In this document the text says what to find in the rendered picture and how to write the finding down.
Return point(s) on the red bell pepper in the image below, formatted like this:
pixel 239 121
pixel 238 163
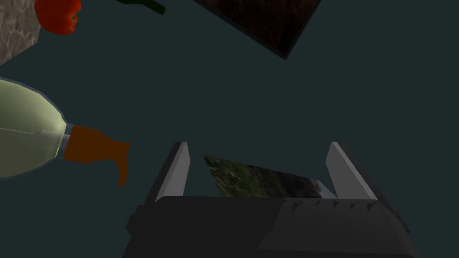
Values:
pixel 59 15

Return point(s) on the green landscape cover book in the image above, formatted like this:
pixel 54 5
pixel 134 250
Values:
pixel 258 179

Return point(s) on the pale green soap dispenser bottle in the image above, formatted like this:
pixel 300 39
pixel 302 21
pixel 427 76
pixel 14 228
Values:
pixel 39 132

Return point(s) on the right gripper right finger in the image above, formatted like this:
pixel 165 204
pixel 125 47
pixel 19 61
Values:
pixel 347 175

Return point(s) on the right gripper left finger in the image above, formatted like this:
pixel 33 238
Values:
pixel 177 172

